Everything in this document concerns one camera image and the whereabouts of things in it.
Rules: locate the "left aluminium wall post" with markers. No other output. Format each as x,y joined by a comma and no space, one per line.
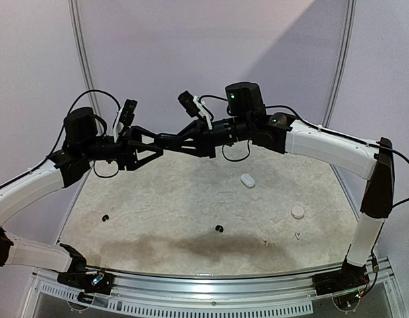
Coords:
75,16

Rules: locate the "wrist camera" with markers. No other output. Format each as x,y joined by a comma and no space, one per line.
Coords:
124,118
195,108

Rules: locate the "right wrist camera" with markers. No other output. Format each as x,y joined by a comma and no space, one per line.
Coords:
195,108

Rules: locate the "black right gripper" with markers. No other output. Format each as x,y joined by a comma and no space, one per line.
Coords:
206,137

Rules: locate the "aluminium front rail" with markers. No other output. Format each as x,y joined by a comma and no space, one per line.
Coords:
285,295

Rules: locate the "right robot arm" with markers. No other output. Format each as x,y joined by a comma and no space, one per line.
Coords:
287,133

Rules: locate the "right aluminium wall post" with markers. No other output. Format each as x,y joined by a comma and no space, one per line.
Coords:
345,40

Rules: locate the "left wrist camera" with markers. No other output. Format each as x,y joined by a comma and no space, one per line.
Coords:
124,118

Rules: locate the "white oval charging case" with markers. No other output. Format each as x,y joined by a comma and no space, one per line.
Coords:
247,180

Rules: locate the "black oval charging case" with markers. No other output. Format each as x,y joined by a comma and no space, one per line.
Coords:
167,141

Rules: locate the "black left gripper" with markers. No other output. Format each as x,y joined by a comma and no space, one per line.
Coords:
127,156

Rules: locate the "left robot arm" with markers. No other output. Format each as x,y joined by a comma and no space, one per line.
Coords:
82,146

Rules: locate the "aluminium wall post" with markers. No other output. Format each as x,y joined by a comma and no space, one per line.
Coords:
75,16
345,40

